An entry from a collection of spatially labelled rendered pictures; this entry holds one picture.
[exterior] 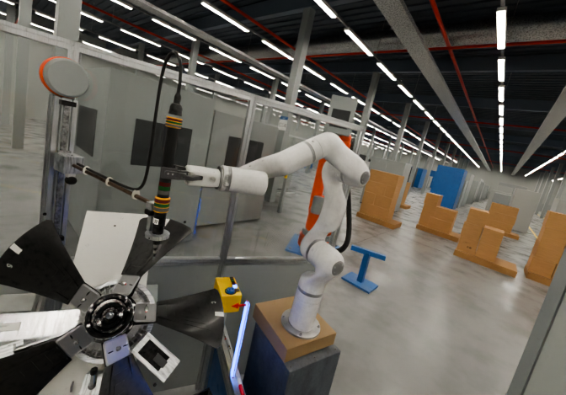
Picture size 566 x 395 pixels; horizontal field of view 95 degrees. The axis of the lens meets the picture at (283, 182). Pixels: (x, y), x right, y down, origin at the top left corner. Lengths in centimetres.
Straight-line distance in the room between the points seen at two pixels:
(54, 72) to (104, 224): 63
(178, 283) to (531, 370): 196
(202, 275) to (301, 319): 77
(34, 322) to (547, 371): 216
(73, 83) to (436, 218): 940
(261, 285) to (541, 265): 730
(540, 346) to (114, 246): 207
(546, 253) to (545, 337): 649
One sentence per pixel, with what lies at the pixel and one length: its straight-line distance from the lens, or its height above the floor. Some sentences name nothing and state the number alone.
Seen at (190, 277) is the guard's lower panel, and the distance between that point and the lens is 182.
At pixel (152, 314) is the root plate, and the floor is 118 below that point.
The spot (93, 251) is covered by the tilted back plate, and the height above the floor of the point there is 123.
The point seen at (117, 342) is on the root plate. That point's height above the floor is 112.
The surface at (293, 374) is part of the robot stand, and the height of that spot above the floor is 91.
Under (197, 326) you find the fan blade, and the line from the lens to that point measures 102.
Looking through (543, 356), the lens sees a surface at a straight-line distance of 201.
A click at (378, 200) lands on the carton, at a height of 71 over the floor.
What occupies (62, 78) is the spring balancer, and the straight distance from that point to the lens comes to 143.
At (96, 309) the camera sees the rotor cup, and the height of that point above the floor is 123.
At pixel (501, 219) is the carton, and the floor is 63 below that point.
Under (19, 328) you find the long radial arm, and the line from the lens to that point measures 118.
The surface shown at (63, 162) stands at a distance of 135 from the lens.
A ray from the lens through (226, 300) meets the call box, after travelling 135.
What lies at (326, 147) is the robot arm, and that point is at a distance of 98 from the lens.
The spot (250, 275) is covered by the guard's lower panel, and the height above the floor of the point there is 87.
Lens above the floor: 181
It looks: 9 degrees down
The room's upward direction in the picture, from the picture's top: 12 degrees clockwise
